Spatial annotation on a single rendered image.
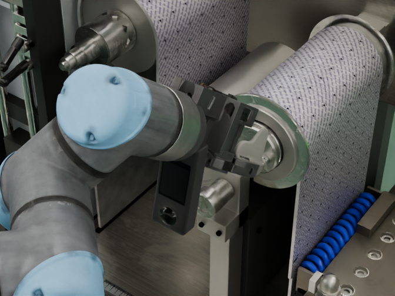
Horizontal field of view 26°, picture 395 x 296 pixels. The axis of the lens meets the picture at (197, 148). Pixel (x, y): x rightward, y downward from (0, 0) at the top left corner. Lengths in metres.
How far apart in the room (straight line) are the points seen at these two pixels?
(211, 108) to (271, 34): 0.61
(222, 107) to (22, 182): 0.25
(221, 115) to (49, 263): 0.31
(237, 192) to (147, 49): 0.24
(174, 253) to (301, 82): 0.46
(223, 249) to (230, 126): 0.38
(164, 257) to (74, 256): 0.78
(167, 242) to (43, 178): 0.75
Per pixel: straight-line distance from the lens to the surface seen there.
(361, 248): 1.34
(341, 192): 1.35
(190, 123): 0.85
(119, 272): 1.47
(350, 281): 1.29
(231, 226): 1.21
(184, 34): 1.24
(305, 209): 1.23
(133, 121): 0.76
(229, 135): 0.93
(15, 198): 0.79
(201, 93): 0.88
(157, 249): 1.50
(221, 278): 1.31
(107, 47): 1.18
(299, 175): 1.15
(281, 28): 1.49
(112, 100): 0.75
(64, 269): 0.70
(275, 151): 1.13
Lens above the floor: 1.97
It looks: 39 degrees down
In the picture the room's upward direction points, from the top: straight up
